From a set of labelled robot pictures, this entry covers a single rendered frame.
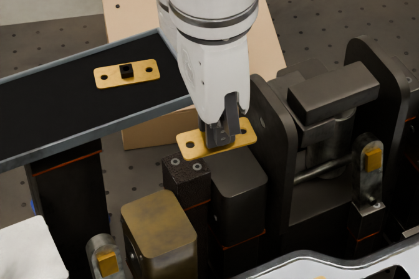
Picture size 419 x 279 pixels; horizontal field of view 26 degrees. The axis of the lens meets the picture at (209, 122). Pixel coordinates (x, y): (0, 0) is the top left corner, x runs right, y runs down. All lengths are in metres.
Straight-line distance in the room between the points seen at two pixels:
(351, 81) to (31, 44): 0.94
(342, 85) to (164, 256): 0.31
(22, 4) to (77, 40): 1.20
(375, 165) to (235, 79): 0.42
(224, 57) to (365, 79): 0.37
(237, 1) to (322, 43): 1.13
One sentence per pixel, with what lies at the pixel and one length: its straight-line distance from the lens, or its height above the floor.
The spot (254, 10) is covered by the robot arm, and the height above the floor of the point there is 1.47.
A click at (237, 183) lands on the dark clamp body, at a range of 1.19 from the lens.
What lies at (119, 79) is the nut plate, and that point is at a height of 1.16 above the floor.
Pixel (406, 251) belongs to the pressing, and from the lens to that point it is 1.25.
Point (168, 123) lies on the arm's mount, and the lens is 1.68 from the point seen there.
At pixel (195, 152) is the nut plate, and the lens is 0.98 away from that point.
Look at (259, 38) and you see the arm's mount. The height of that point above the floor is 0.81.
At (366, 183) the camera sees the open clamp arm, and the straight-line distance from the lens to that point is 1.26.
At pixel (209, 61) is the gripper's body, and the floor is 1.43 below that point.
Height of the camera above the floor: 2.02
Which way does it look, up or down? 49 degrees down
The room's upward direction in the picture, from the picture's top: straight up
